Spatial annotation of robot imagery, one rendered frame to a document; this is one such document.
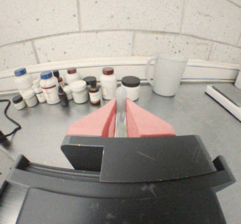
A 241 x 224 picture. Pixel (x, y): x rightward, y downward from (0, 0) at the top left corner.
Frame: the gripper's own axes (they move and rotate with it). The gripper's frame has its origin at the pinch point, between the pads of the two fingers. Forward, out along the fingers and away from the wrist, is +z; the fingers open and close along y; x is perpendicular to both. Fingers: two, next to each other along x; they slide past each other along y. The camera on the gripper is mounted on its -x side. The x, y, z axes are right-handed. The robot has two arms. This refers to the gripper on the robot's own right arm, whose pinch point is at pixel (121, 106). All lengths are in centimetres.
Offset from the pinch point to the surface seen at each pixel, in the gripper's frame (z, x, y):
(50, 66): 34.4, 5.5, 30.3
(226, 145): 3.0, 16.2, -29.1
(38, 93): 22.2, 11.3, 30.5
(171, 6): 45, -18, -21
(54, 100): 21.6, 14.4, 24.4
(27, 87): 23.9, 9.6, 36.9
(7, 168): -4.5, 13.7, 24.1
